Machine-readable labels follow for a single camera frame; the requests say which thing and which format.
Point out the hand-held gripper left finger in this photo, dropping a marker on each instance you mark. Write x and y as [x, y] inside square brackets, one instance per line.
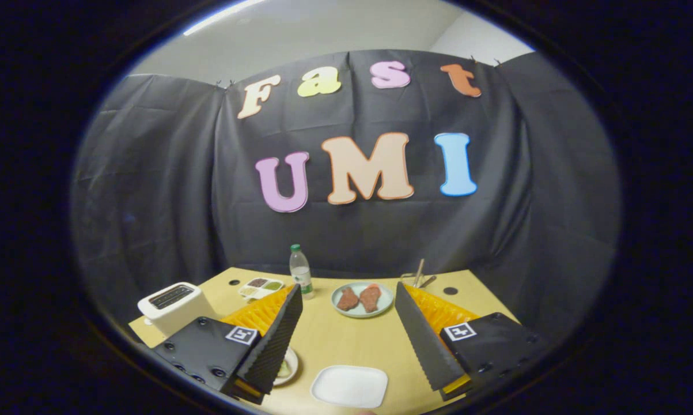
[271, 346]

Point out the green lettuce leaf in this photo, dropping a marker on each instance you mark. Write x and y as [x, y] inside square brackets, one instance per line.
[283, 369]

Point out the white square plate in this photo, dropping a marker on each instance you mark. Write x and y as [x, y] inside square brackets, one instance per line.
[349, 386]

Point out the round white plate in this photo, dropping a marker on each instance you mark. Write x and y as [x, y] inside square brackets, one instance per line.
[294, 364]

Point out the white toaster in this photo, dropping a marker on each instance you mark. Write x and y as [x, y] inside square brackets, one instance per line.
[173, 314]

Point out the pale blue plate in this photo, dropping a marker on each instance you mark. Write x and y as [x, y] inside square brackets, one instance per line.
[386, 297]

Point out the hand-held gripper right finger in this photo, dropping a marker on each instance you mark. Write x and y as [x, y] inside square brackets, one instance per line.
[421, 340]

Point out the black backdrop cloth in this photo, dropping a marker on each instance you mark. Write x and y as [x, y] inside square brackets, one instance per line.
[352, 230]

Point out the wooden stick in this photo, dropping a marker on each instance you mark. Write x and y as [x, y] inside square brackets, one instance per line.
[419, 271]
[429, 281]

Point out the white divided bean dish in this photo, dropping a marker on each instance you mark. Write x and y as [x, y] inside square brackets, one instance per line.
[260, 288]

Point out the brown meat piece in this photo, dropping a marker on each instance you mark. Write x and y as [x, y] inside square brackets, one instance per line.
[348, 300]
[370, 298]

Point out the clear water bottle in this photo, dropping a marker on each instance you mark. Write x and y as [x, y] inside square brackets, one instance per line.
[302, 274]

